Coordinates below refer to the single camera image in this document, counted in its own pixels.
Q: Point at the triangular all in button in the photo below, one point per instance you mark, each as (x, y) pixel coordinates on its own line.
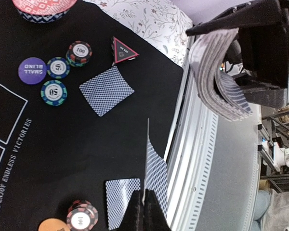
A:
(122, 52)

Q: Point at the red black chip stack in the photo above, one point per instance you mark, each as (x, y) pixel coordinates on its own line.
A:
(82, 216)

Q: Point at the dealt cards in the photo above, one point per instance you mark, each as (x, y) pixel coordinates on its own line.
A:
(104, 91)
(118, 195)

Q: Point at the blue playing card deck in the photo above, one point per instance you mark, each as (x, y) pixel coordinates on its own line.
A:
(217, 89)

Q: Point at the face down burn card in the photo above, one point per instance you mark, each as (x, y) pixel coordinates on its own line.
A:
(156, 174)

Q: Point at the black poker felt mat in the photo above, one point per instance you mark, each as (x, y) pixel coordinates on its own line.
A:
(51, 156)

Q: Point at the person in grey clothes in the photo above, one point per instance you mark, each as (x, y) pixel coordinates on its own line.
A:
(271, 211)

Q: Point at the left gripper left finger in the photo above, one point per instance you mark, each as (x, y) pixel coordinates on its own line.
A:
(133, 219)

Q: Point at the red patterned bowl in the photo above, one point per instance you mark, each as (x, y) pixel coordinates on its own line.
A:
(43, 11)

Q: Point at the blue green poker chip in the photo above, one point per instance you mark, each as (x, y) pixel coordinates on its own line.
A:
(79, 53)

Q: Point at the purple small blind button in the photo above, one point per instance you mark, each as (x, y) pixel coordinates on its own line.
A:
(32, 70)

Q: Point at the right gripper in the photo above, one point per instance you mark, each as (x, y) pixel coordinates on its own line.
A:
(264, 42)

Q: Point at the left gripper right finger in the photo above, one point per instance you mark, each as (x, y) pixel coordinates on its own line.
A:
(154, 219)

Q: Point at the orange big blind button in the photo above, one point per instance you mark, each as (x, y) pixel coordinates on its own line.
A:
(53, 224)

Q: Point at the blue fifty poker chip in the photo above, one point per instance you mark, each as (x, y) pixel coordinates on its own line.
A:
(58, 67)

